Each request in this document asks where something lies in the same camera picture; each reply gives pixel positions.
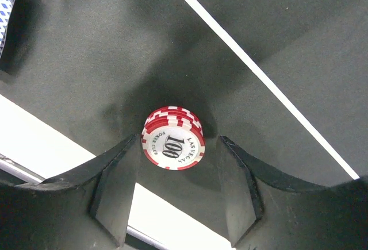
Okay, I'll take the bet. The red chip stack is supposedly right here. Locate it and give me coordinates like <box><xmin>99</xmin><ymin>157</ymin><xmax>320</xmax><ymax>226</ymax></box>
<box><xmin>141</xmin><ymin>106</ymin><xmax>205</xmax><ymax>171</ymax></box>

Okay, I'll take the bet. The blue playing card deck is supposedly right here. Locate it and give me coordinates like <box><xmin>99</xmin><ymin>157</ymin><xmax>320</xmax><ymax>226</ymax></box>
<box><xmin>0</xmin><ymin>0</ymin><xmax>15</xmax><ymax>55</ymax></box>

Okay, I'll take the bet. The black poker felt mat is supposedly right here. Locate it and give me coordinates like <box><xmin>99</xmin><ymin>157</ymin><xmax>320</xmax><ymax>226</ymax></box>
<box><xmin>1</xmin><ymin>0</ymin><xmax>367</xmax><ymax>237</ymax></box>

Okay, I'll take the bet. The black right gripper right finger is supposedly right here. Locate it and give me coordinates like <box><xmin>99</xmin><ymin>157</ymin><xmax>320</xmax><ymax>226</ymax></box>
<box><xmin>216</xmin><ymin>136</ymin><xmax>367</xmax><ymax>249</ymax></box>

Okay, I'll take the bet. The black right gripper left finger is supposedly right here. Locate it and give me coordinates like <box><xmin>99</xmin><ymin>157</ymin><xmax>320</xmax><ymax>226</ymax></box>
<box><xmin>1</xmin><ymin>135</ymin><xmax>140</xmax><ymax>249</ymax></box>

